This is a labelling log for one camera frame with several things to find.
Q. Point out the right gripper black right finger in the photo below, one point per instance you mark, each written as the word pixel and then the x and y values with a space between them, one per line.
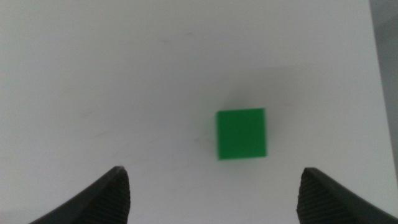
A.
pixel 323 202

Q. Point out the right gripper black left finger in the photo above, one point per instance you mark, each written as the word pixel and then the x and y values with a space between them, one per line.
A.
pixel 105 202

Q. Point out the green cube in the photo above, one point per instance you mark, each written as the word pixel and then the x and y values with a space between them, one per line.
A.
pixel 241 133

